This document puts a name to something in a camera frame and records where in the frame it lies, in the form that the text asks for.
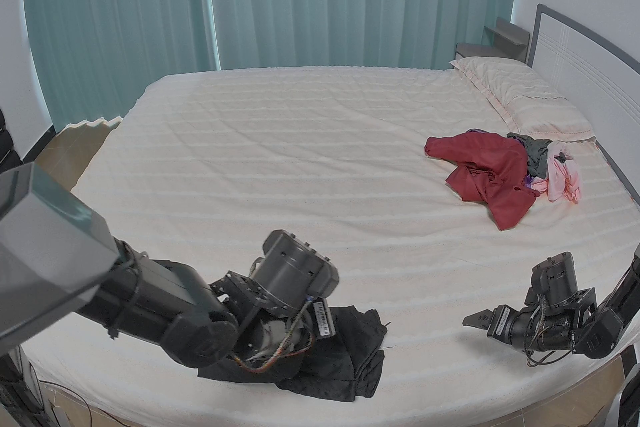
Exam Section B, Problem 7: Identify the cream pillow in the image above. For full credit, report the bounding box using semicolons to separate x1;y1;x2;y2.
448;56;597;143

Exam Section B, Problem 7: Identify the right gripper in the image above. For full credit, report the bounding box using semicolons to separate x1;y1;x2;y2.
489;306;535;350

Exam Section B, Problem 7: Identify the bed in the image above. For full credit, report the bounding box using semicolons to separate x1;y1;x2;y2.
20;4;640;427

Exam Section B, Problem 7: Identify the black T-shirt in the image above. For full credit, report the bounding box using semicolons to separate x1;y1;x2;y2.
197;305;390;403

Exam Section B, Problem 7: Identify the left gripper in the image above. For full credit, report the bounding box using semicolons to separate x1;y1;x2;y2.
299;297;335;361

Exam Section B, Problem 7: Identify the dark red garment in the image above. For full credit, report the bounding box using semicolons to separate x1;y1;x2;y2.
424;131;540;232

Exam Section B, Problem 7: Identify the grey garment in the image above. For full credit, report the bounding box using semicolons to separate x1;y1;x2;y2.
506;132;554;178

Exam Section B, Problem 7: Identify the pink garment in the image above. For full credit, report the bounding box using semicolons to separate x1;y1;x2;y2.
531;141;584;204

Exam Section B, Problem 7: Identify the grey bedside table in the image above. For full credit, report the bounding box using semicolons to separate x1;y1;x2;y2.
455;17;531;63

